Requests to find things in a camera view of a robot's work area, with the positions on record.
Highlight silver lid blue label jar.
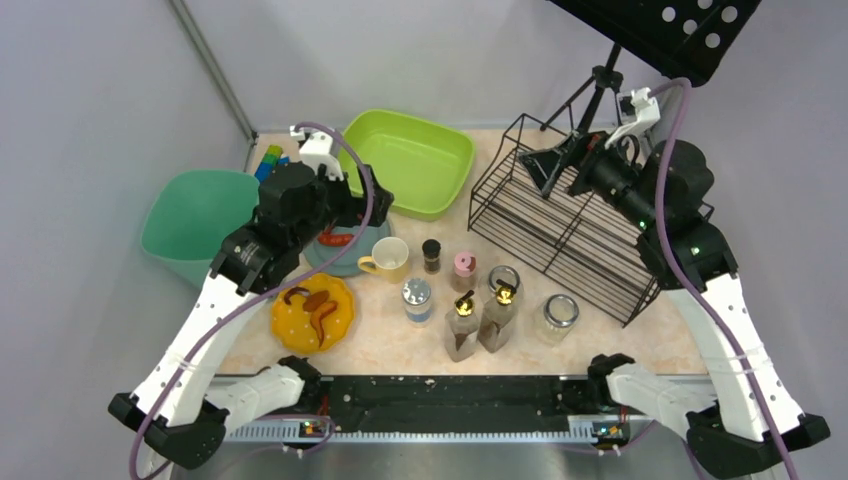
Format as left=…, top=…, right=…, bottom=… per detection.
left=401, top=278, right=433, bottom=327

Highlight glass jar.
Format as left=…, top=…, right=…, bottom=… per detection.
left=532, top=294, right=580, bottom=345
left=483, top=265, right=524, bottom=298

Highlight gold top oil bottle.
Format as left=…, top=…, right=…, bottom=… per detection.
left=443, top=290, right=480, bottom=362
left=478, top=280, right=517, bottom=353

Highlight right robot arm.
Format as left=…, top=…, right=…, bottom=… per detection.
left=516, top=132, right=831, bottom=479

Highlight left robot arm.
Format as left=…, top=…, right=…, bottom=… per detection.
left=108, top=162, right=394, bottom=470

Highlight yellow and white mug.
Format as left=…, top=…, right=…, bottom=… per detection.
left=357, top=237, right=410, bottom=284

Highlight red chili on grey plate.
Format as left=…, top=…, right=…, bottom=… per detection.
left=317, top=233, right=354, bottom=247

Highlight green plastic basin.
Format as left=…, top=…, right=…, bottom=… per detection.
left=343, top=109, right=476, bottom=221

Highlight black lid spice jar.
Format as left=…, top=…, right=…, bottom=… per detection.
left=422, top=239, right=441, bottom=274

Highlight black tripod stand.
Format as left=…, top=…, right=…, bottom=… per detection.
left=540, top=43, right=623, bottom=135

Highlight pink lid spice jar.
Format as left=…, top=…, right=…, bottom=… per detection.
left=451, top=251, right=477, bottom=294

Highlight brown food scraps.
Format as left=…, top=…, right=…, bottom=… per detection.
left=283, top=286, right=338, bottom=346

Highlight stacked toy blocks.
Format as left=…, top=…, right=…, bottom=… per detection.
left=254, top=144, right=289, bottom=183

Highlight yellow scalloped plate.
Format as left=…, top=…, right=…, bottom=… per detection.
left=270, top=273, right=356, bottom=356

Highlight black perforated tray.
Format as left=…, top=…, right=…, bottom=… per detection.
left=554, top=0, right=761, bottom=88

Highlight teal trash bin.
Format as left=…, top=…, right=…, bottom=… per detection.
left=140, top=169, right=259, bottom=290

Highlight black wire rack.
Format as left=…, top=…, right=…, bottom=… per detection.
left=467, top=113, right=660, bottom=326

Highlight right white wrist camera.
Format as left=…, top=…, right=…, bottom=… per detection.
left=604, top=87, right=661, bottom=149

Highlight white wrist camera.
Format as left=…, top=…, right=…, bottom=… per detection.
left=604, top=87, right=661, bottom=149
left=289, top=126, right=344, bottom=181

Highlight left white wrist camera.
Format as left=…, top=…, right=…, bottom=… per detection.
left=289, top=126, right=344, bottom=181

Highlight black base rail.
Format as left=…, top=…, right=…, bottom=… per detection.
left=218, top=374, right=717, bottom=445

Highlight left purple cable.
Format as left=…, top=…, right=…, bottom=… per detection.
left=129, top=121, right=376, bottom=480

